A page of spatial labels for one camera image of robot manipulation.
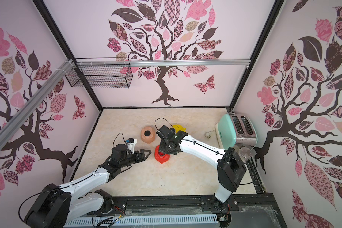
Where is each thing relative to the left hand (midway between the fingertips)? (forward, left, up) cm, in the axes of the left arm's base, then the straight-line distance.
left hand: (149, 155), depth 84 cm
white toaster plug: (+19, -40, -6) cm, 44 cm away
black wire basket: (+49, +25, +27) cm, 61 cm away
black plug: (+16, +3, +1) cm, 17 cm away
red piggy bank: (-1, -7, 0) cm, 8 cm away
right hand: (+2, -8, +5) cm, 10 cm away
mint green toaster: (+11, -52, +10) cm, 54 cm away
